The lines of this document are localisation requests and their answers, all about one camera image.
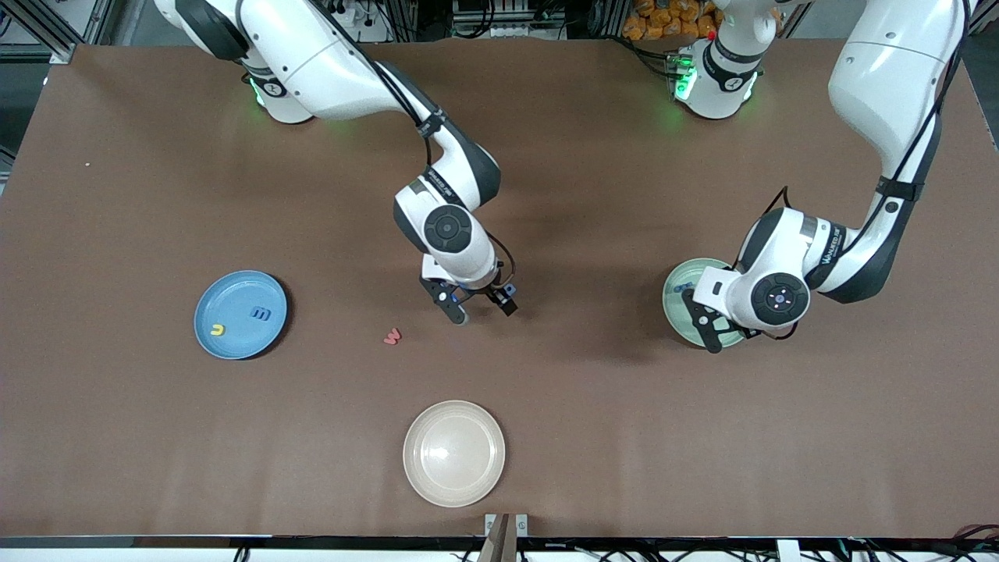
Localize green plate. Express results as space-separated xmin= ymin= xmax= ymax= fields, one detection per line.
xmin=662 ymin=258 xmax=752 ymax=350

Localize cream plate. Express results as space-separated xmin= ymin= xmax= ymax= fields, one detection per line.
xmin=402 ymin=400 xmax=507 ymax=509

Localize blue plate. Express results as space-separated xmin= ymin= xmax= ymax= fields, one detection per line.
xmin=193 ymin=269 xmax=289 ymax=361

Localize white power strip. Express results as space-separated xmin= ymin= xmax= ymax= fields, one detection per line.
xmin=324 ymin=0 xmax=391 ymax=40

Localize black equipment rack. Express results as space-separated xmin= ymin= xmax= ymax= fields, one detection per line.
xmin=449 ymin=0 xmax=574 ymax=41

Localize orange snack pile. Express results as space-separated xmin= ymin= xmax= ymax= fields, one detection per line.
xmin=622 ymin=0 xmax=720 ymax=41

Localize black table edge strip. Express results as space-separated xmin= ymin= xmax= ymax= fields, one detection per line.
xmin=0 ymin=535 xmax=999 ymax=548

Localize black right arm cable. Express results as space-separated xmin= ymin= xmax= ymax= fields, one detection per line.
xmin=308 ymin=0 xmax=518 ymax=291

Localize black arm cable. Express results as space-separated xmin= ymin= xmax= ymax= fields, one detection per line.
xmin=308 ymin=0 xmax=518 ymax=291
xmin=732 ymin=0 xmax=972 ymax=270

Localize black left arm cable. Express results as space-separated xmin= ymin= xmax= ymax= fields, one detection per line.
xmin=732 ymin=0 xmax=972 ymax=270

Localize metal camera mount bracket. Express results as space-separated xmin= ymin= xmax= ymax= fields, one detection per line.
xmin=478 ymin=512 xmax=530 ymax=562

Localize black base cable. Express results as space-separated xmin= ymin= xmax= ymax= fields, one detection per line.
xmin=620 ymin=35 xmax=680 ymax=79

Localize aluminium frame post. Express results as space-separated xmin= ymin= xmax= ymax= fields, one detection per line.
xmin=0 ymin=0 xmax=118 ymax=65
xmin=966 ymin=0 xmax=999 ymax=55

